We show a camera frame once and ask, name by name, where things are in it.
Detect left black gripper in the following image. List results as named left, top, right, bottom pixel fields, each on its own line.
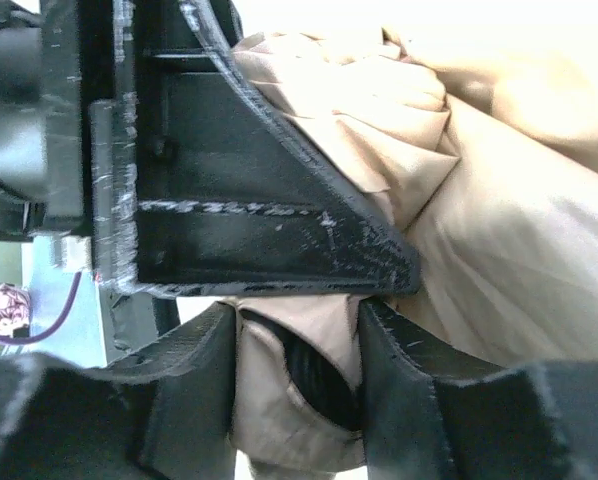
left=0, top=1, right=143, bottom=294

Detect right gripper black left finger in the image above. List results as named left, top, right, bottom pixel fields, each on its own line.
left=0, top=303, right=236, bottom=479

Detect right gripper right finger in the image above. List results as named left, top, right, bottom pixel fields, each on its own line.
left=358, top=299, right=598, bottom=479

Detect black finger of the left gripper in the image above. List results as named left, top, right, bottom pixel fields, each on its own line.
left=133, top=1, right=420, bottom=295

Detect beige folding umbrella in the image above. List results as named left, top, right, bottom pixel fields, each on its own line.
left=230, top=24, right=598, bottom=479

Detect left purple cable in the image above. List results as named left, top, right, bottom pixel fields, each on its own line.
left=0, top=269, right=85, bottom=346

